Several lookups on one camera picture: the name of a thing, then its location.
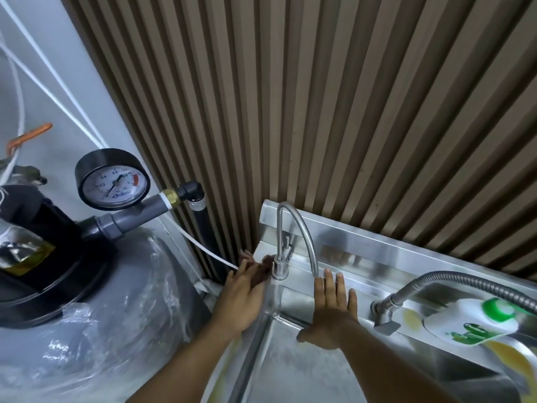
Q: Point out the person's right forearm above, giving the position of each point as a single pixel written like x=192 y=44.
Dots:
x=390 y=365

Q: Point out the brass threaded connector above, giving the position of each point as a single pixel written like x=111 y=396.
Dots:
x=171 y=196

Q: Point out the person's right middle finger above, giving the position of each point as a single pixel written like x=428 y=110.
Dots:
x=330 y=286

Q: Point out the black elbow pipe fitting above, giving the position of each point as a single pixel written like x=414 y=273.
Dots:
x=191 y=190

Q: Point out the stainless steel sink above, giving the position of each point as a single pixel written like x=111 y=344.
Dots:
x=377 y=255

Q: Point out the black tank control head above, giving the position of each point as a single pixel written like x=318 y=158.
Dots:
x=46 y=230

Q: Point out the person's right hand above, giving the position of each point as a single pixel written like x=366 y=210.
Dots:
x=333 y=321

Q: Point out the grey plastic-wrapped water tank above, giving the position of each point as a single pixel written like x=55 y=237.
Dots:
x=126 y=314

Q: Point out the grey plastic pipe fitting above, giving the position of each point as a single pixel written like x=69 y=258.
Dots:
x=126 y=216

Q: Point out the person's left fingers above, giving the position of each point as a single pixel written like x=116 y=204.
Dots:
x=242 y=272

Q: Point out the person's right thumb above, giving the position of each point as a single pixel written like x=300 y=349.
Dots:
x=306 y=334

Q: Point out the person's left forearm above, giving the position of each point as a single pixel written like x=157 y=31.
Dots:
x=184 y=365

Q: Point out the person's right little finger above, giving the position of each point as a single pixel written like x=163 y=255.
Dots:
x=352 y=301

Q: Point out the thin white water tube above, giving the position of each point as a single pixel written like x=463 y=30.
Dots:
x=46 y=69
x=197 y=243
x=17 y=92
x=50 y=94

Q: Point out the yellow dish soap bottle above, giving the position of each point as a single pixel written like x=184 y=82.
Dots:
x=461 y=325

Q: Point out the person's left hand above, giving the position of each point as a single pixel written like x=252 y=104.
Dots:
x=239 y=304

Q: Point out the metal valve body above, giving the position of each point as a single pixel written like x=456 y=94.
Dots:
x=27 y=172

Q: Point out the black vertical pipe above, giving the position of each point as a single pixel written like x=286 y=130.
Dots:
x=207 y=234

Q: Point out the small gooseneck steel faucet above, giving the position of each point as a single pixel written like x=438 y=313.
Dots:
x=300 y=222

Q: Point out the black round pressure gauge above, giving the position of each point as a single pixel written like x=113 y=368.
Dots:
x=113 y=182

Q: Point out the yellow label sticker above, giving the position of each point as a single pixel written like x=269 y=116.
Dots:
x=27 y=258

